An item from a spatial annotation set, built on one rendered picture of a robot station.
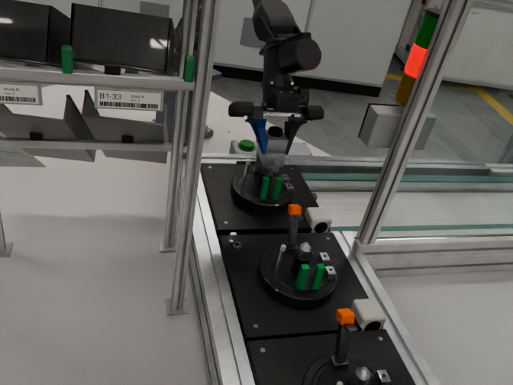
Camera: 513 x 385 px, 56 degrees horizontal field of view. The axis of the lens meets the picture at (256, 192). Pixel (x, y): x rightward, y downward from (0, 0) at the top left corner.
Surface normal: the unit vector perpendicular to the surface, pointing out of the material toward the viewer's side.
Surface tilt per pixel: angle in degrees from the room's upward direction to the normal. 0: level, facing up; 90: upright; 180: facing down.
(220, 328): 0
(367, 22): 90
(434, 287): 0
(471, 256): 90
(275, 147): 90
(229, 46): 90
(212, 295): 0
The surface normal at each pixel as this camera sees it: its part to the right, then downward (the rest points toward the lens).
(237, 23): 0.08, 0.58
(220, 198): 0.17, -0.81
